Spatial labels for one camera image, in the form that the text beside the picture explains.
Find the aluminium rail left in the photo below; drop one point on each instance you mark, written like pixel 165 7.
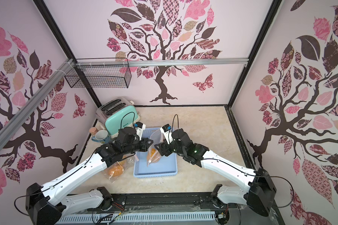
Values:
pixel 31 105

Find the white blue ceramic mug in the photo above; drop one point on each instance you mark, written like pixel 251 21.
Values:
pixel 102 137

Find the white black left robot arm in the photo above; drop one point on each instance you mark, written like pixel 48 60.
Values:
pixel 46 204

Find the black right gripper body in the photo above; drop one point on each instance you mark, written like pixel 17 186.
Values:
pixel 165 147

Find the white slotted cable duct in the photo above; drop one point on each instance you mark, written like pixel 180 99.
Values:
pixel 137 218

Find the small pink cup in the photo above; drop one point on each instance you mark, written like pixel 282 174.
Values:
pixel 93 131

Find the aluminium rail back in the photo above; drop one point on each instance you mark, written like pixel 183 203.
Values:
pixel 219 61

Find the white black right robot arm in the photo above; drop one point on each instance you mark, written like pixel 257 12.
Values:
pixel 254 188

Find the aluminium rail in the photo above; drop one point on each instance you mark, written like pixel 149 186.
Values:
pixel 31 105
pixel 219 61

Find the light blue perforated plastic basket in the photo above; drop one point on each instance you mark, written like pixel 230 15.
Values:
pixel 166 166

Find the mint green silver toaster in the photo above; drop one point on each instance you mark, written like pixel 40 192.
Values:
pixel 117 114

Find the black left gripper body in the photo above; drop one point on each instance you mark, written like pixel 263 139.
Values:
pixel 137 146

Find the black base frame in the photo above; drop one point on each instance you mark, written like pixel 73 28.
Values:
pixel 226 214

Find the black wire wall basket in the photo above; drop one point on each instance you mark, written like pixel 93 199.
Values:
pixel 100 73

